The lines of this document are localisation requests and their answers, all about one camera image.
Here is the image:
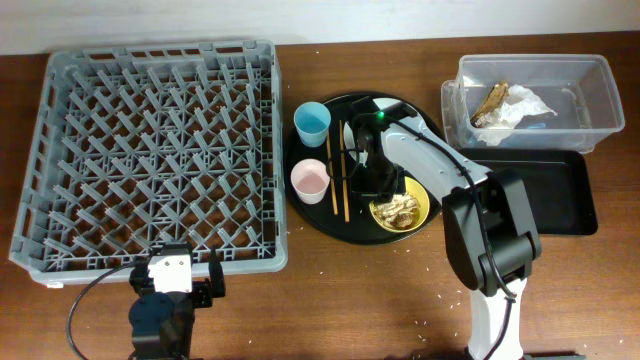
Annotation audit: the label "yellow bowl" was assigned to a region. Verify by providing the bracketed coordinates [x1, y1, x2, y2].
[369, 177, 431, 233]

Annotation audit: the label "food scraps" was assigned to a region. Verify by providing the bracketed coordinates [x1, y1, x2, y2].
[373, 194, 420, 230]

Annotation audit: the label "pink plastic cup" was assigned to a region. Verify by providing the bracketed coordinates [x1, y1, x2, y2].
[290, 159, 330, 205]

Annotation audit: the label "white napkin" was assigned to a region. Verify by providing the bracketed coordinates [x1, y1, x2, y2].
[463, 82, 558, 147]

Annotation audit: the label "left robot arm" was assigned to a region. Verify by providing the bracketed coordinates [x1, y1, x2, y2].
[128, 244, 226, 359]

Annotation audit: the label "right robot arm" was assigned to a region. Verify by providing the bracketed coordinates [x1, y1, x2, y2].
[346, 96, 541, 359]

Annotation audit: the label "grey dishwasher rack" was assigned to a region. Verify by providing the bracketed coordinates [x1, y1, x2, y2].
[8, 40, 288, 288]

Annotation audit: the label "grey plate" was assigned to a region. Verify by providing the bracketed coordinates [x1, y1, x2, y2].
[343, 96, 424, 167]

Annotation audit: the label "right wooden chopstick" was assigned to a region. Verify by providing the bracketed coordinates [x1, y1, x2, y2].
[339, 120, 350, 223]

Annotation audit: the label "wooden chopstick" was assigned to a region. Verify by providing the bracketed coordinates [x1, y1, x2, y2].
[326, 132, 338, 216]
[339, 120, 350, 223]

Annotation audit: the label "round black tray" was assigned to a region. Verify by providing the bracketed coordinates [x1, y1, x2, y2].
[283, 91, 441, 245]

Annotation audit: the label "left wooden chopstick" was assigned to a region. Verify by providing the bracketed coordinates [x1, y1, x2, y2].
[326, 132, 338, 216]

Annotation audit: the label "blue plastic cup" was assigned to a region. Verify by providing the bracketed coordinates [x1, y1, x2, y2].
[294, 102, 331, 148]

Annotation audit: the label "clear plastic bin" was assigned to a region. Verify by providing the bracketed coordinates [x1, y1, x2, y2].
[441, 54, 625, 153]

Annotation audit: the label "black rectangular tray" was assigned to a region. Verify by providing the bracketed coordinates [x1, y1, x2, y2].
[461, 148, 598, 236]

